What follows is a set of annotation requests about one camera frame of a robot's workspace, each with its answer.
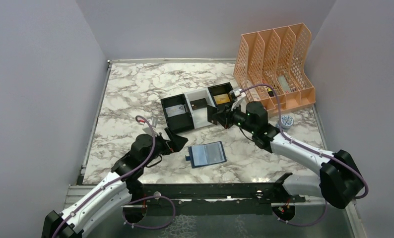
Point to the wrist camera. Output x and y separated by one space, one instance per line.
237 97
149 129

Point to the silver credit card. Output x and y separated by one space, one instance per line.
175 110

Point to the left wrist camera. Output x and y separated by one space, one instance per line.
149 129

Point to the orange plastic file organizer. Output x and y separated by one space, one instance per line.
265 55

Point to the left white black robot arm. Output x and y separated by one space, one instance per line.
119 187

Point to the yellow black item in organizer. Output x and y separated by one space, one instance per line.
270 92

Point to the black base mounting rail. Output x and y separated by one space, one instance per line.
272 192

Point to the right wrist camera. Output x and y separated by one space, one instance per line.
237 97

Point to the black credit card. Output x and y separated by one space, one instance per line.
198 104
212 118

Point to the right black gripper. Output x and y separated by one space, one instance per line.
221 116

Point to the gold credit card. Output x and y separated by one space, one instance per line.
221 99

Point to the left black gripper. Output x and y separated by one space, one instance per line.
168 144

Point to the black white three-compartment tray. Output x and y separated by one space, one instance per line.
193 119

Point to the small white blue jar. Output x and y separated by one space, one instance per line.
285 122

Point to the grey box in organizer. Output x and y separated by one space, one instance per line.
284 84

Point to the navy blue card holder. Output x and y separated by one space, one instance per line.
206 154

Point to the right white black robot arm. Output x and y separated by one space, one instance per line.
339 177

